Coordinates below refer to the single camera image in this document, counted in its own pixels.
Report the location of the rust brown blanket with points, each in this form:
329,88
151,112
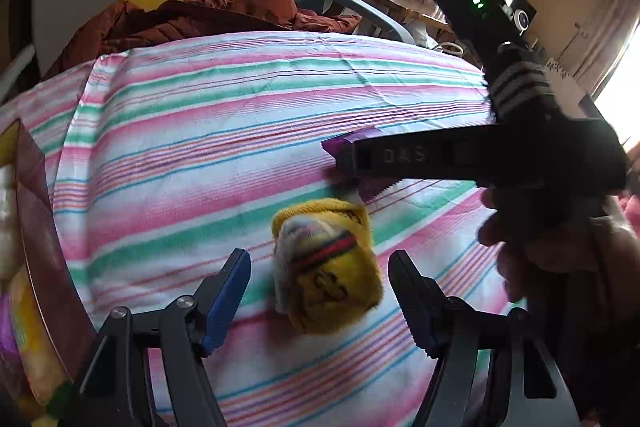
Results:
225,9

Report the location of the black box with round dial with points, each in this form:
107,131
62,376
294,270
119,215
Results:
522,19

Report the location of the person's right forearm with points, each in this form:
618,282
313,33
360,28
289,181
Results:
605,347

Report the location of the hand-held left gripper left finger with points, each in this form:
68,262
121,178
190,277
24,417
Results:
225,302

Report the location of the purple packet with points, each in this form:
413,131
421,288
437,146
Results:
340,143

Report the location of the striped bedsheet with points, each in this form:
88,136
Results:
200,107

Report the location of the gold tin box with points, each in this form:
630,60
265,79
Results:
40,217

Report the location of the wooden desk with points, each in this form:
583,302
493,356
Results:
395,4

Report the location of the person's right hand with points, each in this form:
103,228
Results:
575,252

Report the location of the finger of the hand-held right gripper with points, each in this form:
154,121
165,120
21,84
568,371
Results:
400,154

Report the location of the yellow sock ball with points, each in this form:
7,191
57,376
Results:
330,277

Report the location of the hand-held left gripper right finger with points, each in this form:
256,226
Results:
415,302

